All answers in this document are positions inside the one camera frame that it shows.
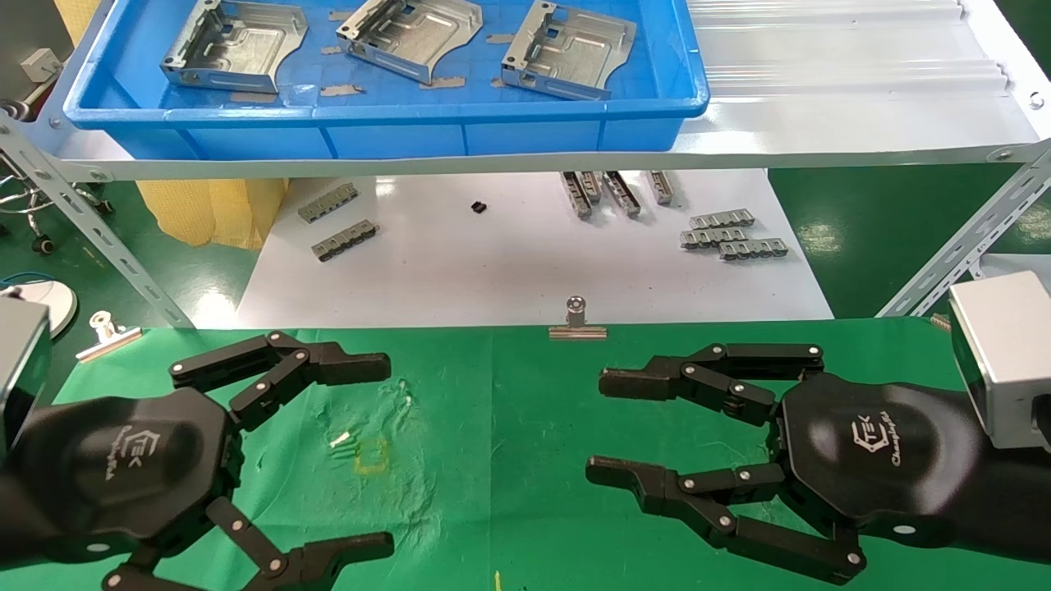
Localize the white round stand base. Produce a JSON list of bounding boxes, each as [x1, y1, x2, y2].
[[0, 277, 79, 339]]

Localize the small white wall box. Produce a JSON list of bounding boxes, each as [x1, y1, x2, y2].
[[21, 48, 64, 84]]

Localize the chrome wheeled stool base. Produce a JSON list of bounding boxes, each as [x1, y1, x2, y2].
[[0, 160, 116, 255]]

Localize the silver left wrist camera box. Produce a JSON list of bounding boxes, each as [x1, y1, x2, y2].
[[0, 294, 52, 460]]

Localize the green cloth mat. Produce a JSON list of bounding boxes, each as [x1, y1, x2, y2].
[[0, 318, 1051, 591]]

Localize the white metal shelf board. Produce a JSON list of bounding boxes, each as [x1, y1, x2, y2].
[[37, 0, 1051, 181]]

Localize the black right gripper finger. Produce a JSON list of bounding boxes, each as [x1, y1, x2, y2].
[[598, 342, 825, 428]]

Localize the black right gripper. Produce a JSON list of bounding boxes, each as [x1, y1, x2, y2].
[[585, 373, 990, 586]]

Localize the blue plastic tray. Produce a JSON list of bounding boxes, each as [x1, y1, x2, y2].
[[63, 0, 710, 161]]

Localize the right grey connector strips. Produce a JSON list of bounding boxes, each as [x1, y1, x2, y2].
[[719, 238, 790, 262]]

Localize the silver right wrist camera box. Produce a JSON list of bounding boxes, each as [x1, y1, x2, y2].
[[948, 271, 1051, 451]]

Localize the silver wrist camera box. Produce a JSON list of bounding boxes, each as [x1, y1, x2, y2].
[[948, 271, 1051, 451], [0, 294, 52, 460]]

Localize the yellow mesh bag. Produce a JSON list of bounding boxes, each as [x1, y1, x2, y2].
[[135, 176, 288, 250]]

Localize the perforated steel shelf brace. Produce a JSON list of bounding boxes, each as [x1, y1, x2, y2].
[[874, 148, 1051, 319], [0, 111, 196, 329]]

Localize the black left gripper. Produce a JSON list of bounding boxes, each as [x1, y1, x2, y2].
[[8, 331, 396, 591]]

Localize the stamped grey metal bracket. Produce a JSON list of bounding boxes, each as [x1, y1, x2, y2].
[[337, 0, 484, 86], [501, 0, 637, 101], [160, 0, 310, 94]]

